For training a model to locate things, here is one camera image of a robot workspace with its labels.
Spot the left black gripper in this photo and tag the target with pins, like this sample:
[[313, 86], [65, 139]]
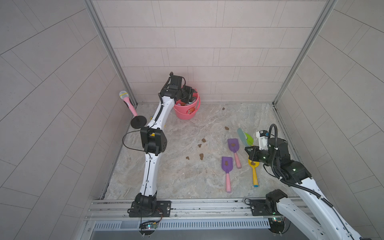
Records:
[[187, 91]]

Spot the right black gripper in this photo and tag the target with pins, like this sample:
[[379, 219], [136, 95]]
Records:
[[254, 151]]

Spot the purple square shovel front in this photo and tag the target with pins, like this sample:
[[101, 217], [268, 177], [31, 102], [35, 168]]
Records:
[[227, 167]]

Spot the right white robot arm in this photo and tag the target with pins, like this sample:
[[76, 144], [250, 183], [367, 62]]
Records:
[[327, 223]]

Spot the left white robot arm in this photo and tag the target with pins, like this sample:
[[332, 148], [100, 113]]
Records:
[[154, 141]]

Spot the pink plastic bucket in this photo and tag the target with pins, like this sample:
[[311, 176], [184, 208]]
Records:
[[188, 111]]

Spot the green leaf trowel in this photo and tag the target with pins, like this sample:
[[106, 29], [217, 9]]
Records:
[[249, 139]]

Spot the pink toy microphone on stand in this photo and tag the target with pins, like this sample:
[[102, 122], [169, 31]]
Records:
[[138, 121]]

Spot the yellow shovel yellow handle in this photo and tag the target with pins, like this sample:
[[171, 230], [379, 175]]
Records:
[[254, 165]]

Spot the purple square shovel pink handle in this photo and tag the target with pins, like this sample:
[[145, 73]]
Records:
[[234, 147]]

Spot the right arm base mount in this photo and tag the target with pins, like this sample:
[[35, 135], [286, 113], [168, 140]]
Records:
[[268, 206]]

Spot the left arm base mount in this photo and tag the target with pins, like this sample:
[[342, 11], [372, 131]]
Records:
[[144, 206]]

